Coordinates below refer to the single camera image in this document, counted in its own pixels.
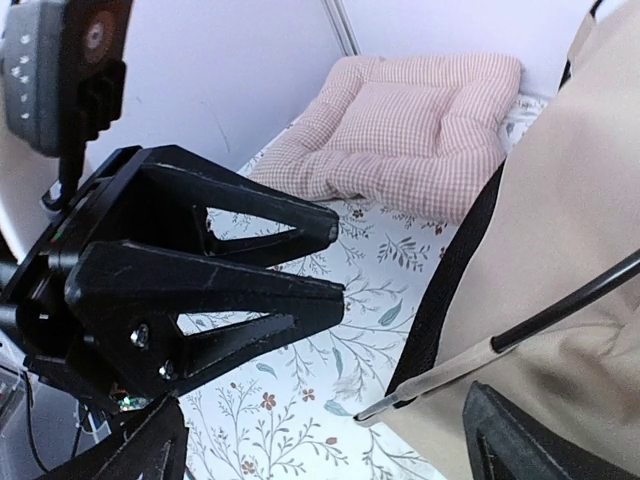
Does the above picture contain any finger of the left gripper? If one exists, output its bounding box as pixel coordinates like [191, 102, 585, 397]
[119, 145, 339, 267]

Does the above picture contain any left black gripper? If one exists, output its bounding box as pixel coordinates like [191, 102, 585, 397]
[1, 147, 344, 400]

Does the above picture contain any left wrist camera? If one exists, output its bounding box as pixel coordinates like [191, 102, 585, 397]
[1, 1, 133, 157]

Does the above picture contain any left aluminium frame post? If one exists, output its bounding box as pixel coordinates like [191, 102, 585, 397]
[321, 0, 360, 56]

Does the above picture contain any black tent pole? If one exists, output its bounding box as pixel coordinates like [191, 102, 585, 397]
[354, 252, 639, 424]

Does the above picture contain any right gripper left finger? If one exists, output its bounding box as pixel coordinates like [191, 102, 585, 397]
[40, 394, 189, 480]

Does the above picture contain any pink checkered cushion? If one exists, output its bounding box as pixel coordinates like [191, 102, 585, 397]
[250, 53, 522, 223]

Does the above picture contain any beige fabric pet tent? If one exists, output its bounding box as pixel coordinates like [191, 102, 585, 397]
[355, 1, 639, 479]

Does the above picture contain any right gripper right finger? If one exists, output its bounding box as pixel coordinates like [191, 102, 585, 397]
[462, 382, 637, 480]

